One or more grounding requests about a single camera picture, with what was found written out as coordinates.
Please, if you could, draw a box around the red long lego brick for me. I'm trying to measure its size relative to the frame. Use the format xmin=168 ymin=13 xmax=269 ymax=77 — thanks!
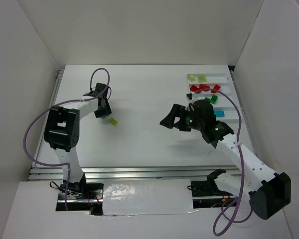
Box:
xmin=189 ymin=85 xmax=200 ymax=92

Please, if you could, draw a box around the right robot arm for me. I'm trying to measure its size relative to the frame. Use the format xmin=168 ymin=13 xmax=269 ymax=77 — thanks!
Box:
xmin=159 ymin=100 xmax=291 ymax=220

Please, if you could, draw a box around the pale yellow small lego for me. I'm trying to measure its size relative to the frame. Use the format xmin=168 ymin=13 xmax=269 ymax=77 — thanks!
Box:
xmin=187 ymin=74 xmax=195 ymax=82

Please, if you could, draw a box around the red rounded lego brick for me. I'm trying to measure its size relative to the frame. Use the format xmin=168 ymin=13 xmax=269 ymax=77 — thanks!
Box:
xmin=212 ymin=85 xmax=221 ymax=92

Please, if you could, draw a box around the white taped cover panel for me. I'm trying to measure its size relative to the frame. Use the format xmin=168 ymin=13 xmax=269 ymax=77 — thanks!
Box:
xmin=102 ymin=179 xmax=194 ymax=216

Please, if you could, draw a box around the white compartment tray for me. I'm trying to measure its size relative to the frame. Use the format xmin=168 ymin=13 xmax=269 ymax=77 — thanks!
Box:
xmin=186 ymin=73 xmax=239 ymax=123

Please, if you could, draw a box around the pale yellow sloped lego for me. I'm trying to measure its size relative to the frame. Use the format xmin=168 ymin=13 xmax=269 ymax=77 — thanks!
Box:
xmin=197 ymin=76 xmax=207 ymax=83

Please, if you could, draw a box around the dark green lego brick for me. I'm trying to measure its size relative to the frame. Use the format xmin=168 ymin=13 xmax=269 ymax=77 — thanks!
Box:
xmin=211 ymin=95 xmax=218 ymax=104

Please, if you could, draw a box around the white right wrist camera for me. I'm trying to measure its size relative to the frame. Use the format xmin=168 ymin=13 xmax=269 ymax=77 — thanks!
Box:
xmin=186 ymin=93 xmax=198 ymax=111

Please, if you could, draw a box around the lime green lego brick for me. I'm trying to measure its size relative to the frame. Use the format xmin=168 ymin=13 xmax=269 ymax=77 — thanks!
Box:
xmin=108 ymin=118 xmax=118 ymax=126

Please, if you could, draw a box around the aluminium front rail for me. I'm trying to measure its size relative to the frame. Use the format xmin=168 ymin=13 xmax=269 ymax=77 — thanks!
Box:
xmin=27 ymin=166 xmax=240 ymax=181

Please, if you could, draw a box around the red curved lego brick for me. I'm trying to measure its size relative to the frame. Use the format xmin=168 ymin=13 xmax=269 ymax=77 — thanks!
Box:
xmin=199 ymin=84 xmax=210 ymax=90

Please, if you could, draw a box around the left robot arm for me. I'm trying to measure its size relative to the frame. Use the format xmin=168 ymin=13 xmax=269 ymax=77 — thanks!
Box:
xmin=44 ymin=83 xmax=112 ymax=195

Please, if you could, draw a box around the blue long lego brick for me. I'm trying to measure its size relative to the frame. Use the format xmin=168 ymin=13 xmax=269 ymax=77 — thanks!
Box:
xmin=214 ymin=111 xmax=225 ymax=118

